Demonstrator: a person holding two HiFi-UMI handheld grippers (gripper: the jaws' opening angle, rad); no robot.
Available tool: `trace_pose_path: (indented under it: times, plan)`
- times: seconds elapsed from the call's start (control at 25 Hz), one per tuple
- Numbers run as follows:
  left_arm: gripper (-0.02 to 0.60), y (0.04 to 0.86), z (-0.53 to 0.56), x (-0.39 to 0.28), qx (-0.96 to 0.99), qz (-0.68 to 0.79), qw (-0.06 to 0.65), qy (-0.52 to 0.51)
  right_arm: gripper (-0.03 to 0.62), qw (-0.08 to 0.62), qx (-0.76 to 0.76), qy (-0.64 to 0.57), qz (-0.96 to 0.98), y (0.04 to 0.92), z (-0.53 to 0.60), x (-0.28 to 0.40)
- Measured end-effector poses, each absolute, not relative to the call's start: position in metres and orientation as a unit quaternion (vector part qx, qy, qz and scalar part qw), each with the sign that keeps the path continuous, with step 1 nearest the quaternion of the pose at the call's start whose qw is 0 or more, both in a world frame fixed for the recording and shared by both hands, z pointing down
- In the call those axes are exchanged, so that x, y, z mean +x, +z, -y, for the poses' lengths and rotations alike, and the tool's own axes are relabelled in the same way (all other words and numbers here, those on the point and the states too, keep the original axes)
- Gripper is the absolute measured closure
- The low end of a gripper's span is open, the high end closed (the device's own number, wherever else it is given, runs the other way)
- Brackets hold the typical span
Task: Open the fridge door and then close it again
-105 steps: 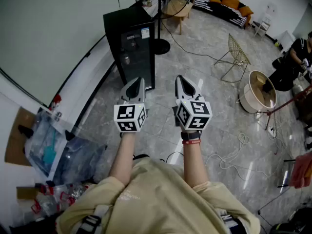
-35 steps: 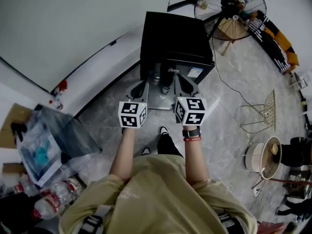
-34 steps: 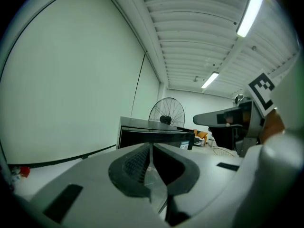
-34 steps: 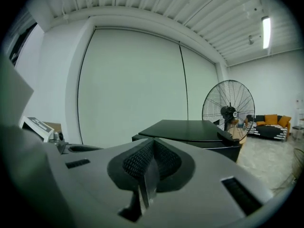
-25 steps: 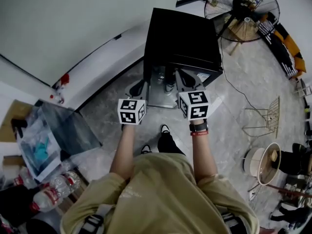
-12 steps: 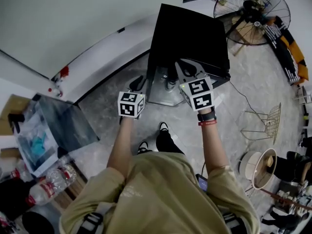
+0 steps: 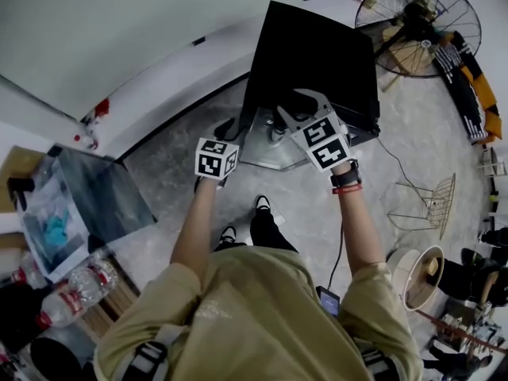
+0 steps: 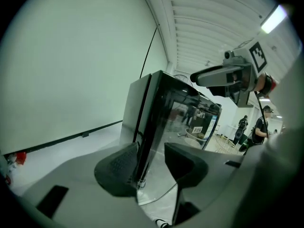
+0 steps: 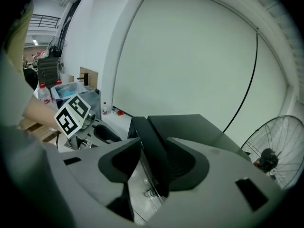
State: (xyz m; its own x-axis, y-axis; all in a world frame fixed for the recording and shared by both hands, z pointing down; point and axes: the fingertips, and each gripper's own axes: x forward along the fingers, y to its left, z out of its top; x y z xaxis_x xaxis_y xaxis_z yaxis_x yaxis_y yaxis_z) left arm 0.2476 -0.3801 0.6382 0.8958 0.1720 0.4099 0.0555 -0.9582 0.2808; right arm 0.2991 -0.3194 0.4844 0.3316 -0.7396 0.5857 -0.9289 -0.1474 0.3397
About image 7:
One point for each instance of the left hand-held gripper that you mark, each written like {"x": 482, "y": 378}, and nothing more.
{"x": 216, "y": 159}

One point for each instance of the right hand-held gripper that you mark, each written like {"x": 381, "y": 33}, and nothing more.
{"x": 323, "y": 143}

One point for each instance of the black mini fridge cabinet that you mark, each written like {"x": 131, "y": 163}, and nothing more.
{"x": 313, "y": 54}

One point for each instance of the person's left forearm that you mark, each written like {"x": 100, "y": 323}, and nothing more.
{"x": 194, "y": 228}

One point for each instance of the person's right forearm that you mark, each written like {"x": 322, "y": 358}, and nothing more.
{"x": 359, "y": 232}

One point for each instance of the black white shoe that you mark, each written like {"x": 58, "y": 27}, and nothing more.
{"x": 262, "y": 204}
{"x": 228, "y": 234}

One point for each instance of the black wristwatch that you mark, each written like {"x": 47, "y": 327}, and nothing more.
{"x": 346, "y": 177}

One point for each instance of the red wristband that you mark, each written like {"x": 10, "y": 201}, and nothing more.
{"x": 348, "y": 189}

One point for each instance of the black trousers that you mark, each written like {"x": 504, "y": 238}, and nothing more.
{"x": 270, "y": 232}

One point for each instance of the round wooden table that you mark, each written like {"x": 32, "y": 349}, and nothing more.
{"x": 409, "y": 58}

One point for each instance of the small red object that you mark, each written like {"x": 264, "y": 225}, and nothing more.
{"x": 102, "y": 107}

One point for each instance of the clear plastic storage bin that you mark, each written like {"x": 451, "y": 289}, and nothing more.
{"x": 111, "y": 197}

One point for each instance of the small red-capped bottle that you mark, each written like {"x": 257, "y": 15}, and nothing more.
{"x": 87, "y": 141}

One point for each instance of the black standing fan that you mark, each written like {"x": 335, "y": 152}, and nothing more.
{"x": 414, "y": 12}

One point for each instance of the black striped sofa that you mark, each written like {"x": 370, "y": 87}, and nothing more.
{"x": 456, "y": 81}

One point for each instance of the white power strip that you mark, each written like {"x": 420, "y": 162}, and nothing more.
{"x": 432, "y": 204}

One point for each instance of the orange cushion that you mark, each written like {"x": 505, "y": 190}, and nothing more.
{"x": 494, "y": 127}
{"x": 482, "y": 85}

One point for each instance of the white round drum table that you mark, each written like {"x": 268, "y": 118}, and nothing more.
{"x": 405, "y": 268}

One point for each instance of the teal cloth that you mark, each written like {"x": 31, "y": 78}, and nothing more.
{"x": 57, "y": 226}

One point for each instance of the beige t-shirt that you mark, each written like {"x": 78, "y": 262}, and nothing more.
{"x": 258, "y": 324}

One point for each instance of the black waist device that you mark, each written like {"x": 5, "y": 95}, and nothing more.
{"x": 328, "y": 302}

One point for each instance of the large clear water bottle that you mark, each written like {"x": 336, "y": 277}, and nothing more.
{"x": 59, "y": 310}
{"x": 25, "y": 277}
{"x": 93, "y": 282}

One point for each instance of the wooden platform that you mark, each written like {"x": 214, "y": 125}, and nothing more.
{"x": 115, "y": 304}

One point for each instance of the black faucet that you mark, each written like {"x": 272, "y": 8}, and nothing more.
{"x": 20, "y": 191}

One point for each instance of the cardboard sheet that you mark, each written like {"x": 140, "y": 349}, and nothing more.
{"x": 12, "y": 165}

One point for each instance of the red metal stand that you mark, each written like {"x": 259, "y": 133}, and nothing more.
{"x": 456, "y": 329}

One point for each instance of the small black wall fitting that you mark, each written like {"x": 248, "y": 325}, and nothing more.
{"x": 198, "y": 41}

